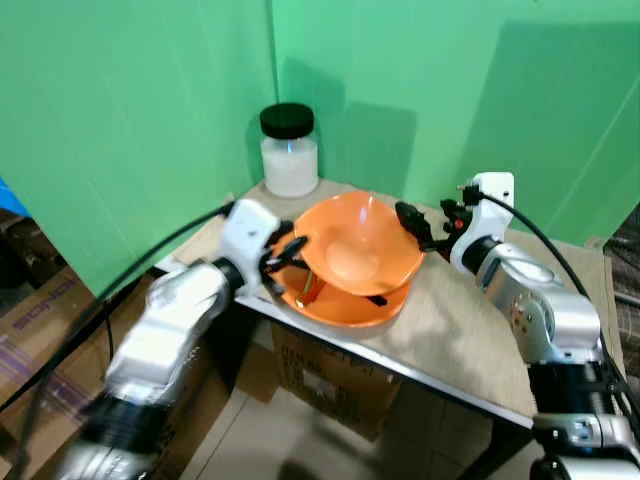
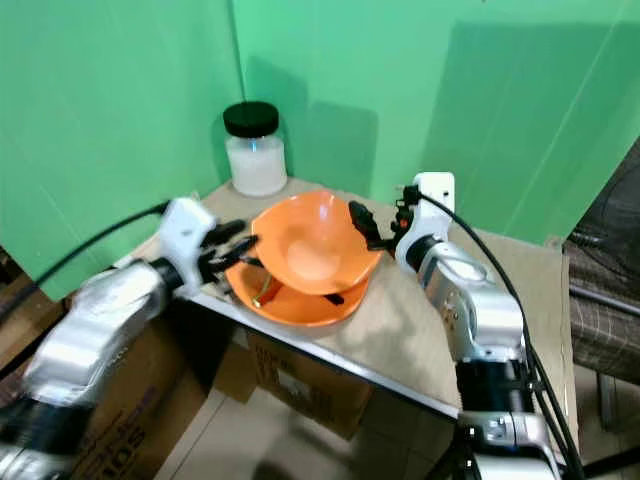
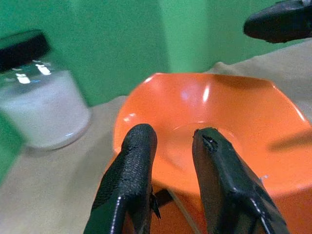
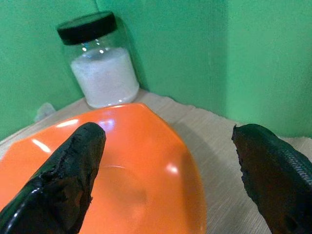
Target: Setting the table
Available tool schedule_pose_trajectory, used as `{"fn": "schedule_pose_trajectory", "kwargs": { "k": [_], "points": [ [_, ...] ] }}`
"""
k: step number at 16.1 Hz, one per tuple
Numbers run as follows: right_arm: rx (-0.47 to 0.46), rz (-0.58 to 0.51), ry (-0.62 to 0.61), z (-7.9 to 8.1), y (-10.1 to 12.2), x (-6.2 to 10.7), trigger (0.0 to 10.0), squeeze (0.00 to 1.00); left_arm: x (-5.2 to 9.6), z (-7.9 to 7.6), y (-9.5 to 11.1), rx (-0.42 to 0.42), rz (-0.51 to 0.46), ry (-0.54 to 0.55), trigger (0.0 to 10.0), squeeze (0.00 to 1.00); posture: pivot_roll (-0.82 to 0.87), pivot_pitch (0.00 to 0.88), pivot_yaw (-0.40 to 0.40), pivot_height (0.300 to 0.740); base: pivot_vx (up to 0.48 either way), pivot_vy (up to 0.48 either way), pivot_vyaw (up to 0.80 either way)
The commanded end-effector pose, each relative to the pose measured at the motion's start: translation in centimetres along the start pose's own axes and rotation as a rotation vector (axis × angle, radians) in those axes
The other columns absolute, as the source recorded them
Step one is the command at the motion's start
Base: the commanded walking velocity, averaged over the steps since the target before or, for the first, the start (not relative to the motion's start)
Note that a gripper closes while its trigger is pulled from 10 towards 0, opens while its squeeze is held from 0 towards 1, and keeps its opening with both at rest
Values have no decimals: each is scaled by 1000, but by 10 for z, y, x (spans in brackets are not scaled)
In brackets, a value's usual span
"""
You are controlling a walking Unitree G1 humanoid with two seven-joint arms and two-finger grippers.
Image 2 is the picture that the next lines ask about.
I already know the wide green backdrop screen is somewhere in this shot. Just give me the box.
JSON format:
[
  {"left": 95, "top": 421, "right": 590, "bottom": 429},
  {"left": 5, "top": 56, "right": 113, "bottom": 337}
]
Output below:
[{"left": 232, "top": 0, "right": 640, "bottom": 246}]

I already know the white jar with black lid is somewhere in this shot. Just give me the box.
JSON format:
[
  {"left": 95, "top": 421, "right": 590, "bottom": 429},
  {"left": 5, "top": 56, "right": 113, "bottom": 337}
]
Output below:
[{"left": 223, "top": 101, "right": 288, "bottom": 197}]

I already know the deep orange plastic bowl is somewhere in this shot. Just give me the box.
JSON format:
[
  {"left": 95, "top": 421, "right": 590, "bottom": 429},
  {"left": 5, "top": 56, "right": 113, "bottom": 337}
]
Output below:
[{"left": 250, "top": 190, "right": 383, "bottom": 296}]

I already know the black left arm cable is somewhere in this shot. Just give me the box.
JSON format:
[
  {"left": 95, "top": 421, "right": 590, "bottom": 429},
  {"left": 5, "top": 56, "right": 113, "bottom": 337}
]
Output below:
[{"left": 0, "top": 202, "right": 173, "bottom": 303}]

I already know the plain brown cardboard box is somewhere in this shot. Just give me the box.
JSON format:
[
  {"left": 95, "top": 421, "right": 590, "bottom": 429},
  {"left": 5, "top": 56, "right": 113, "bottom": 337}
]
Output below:
[{"left": 245, "top": 330, "right": 373, "bottom": 441}]

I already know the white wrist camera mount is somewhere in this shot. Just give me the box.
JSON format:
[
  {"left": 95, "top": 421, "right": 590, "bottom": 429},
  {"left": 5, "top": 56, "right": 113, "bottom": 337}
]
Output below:
[
  {"left": 160, "top": 197, "right": 220, "bottom": 286},
  {"left": 395, "top": 172, "right": 456, "bottom": 273}
]

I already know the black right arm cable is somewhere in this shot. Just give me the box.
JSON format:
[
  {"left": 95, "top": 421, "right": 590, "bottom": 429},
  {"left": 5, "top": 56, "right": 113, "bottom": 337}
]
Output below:
[{"left": 408, "top": 185, "right": 587, "bottom": 480}]

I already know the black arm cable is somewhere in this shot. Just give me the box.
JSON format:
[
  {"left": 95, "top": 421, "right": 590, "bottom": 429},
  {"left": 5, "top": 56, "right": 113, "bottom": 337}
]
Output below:
[
  {"left": 408, "top": 185, "right": 587, "bottom": 480},
  {"left": 0, "top": 202, "right": 173, "bottom": 303}
]

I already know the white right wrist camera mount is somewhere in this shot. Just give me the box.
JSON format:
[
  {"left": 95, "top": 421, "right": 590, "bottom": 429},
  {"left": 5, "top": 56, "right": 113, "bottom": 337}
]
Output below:
[{"left": 395, "top": 172, "right": 456, "bottom": 273}]

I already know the grey plaid fabric seat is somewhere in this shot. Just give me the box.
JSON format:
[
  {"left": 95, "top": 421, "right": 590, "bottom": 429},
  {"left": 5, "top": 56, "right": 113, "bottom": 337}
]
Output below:
[{"left": 565, "top": 140, "right": 640, "bottom": 389}]

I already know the shallow orange plastic bowl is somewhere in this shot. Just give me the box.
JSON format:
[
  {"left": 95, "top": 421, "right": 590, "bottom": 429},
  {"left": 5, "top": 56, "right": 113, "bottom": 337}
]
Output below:
[{"left": 223, "top": 255, "right": 369, "bottom": 327}]

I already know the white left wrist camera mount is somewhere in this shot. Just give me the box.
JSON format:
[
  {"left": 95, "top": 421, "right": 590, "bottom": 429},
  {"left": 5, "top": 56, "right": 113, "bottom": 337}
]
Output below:
[{"left": 160, "top": 197, "right": 220, "bottom": 286}]

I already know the narrow green backdrop screen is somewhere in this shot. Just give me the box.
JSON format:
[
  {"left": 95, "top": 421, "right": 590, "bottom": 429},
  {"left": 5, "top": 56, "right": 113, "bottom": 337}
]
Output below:
[{"left": 0, "top": 0, "right": 243, "bottom": 301}]

